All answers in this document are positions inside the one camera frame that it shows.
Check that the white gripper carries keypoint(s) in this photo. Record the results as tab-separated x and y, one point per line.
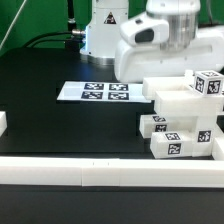
166	46

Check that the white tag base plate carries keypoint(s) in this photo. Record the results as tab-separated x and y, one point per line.
101	92

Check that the white U-shaped fence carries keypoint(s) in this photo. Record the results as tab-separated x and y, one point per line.
111	172

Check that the white tagged cube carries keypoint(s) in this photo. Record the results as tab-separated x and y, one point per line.
208	83

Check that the white chair back frame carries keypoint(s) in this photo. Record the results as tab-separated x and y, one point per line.
175	96

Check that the white chair seat part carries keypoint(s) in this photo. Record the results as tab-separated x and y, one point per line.
202	128

